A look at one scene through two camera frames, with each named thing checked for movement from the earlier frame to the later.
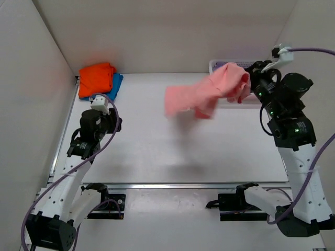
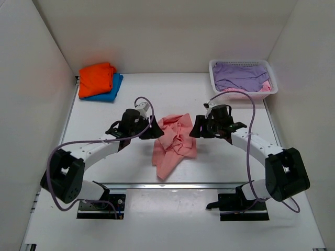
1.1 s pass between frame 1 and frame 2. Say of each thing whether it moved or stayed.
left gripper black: moved
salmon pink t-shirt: moved
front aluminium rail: stayed
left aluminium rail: stayed
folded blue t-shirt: stayed
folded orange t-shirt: stayed
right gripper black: moved
